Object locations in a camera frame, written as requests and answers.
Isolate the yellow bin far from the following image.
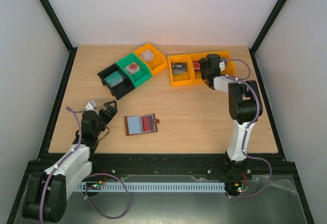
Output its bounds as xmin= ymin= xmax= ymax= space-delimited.
xmin=217 ymin=50 xmax=236 ymax=76

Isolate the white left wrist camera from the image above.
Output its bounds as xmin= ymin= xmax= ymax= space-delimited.
xmin=85 ymin=100 xmax=97 ymax=111

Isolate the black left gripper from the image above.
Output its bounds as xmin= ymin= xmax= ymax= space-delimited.
xmin=94 ymin=100 xmax=118 ymax=137

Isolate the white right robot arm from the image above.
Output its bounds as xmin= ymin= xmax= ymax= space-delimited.
xmin=199 ymin=54 xmax=263 ymax=179

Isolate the red white card stack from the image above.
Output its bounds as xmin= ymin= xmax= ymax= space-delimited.
xmin=124 ymin=62 xmax=140 ymax=75

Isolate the white slotted cable duct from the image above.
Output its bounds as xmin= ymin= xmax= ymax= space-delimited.
xmin=75 ymin=182 xmax=225 ymax=193

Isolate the brown leather card holder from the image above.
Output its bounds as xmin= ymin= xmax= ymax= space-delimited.
xmin=124 ymin=114 xmax=160 ymax=136

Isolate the black bin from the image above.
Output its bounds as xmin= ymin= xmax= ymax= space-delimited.
xmin=97 ymin=63 xmax=135 ymax=100

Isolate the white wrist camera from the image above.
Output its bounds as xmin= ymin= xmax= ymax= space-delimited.
xmin=219 ymin=58 xmax=227 ymax=72
xmin=85 ymin=100 xmax=97 ymax=111

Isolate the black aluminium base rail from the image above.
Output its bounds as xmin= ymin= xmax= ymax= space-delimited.
xmin=86 ymin=153 xmax=259 ymax=177

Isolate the black frame post right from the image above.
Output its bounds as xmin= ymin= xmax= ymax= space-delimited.
xmin=250 ymin=0 xmax=301 ymax=52

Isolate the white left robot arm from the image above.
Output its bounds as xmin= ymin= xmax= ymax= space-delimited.
xmin=22 ymin=100 xmax=118 ymax=223

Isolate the teal card stack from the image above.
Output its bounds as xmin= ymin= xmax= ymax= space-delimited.
xmin=104 ymin=71 xmax=123 ymax=87

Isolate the black frame post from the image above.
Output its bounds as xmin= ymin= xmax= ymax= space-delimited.
xmin=250 ymin=0 xmax=301 ymax=52
xmin=27 ymin=0 xmax=75 ymax=52

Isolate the yellow bin near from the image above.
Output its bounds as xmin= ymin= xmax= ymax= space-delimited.
xmin=168 ymin=54 xmax=193 ymax=87

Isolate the grey VIP card stack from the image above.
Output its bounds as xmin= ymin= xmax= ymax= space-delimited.
xmin=171 ymin=62 xmax=188 ymax=76

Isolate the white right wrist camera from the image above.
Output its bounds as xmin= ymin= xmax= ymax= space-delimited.
xmin=219 ymin=58 xmax=227 ymax=72

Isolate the green bin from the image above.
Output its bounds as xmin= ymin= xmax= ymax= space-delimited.
xmin=117 ymin=53 xmax=152 ymax=87

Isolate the yellow bin middle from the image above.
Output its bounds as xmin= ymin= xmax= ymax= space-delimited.
xmin=189 ymin=53 xmax=207 ymax=84

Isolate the black frame post left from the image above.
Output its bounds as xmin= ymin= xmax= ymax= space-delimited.
xmin=27 ymin=0 xmax=75 ymax=52

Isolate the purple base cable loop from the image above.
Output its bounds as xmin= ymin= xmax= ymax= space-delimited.
xmin=83 ymin=173 xmax=128 ymax=219

